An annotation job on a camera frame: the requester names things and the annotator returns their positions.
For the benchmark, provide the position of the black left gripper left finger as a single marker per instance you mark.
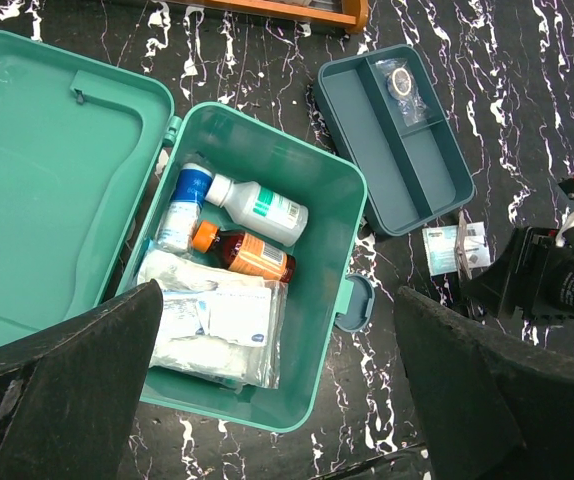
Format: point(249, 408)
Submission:
point(69, 393)

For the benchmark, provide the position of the green plastic medicine box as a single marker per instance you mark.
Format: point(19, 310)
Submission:
point(89, 150)

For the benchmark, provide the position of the small white blue card packet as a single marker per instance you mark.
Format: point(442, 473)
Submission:
point(440, 244)

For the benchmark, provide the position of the small blue-capped bottle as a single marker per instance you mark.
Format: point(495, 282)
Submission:
point(175, 232)

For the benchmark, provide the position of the white blue cotton packet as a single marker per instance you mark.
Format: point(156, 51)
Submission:
point(173, 273)

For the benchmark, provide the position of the orange wooden shelf rack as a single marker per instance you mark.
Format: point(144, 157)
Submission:
point(350, 16)

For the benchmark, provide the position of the clear bag of swabs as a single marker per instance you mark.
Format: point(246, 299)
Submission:
point(229, 335)

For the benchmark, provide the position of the blue divided tray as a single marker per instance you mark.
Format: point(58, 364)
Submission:
point(414, 174)

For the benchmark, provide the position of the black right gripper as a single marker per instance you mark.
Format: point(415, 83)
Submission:
point(534, 277)

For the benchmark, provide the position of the brown orange-label bottle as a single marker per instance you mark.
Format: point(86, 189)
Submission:
point(241, 252)

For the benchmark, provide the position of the white green-label bottle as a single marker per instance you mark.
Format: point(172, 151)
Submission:
point(259, 209)

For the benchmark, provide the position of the small clear tape bag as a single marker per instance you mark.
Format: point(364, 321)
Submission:
point(403, 88)

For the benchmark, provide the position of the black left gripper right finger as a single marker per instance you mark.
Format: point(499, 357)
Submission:
point(490, 405)

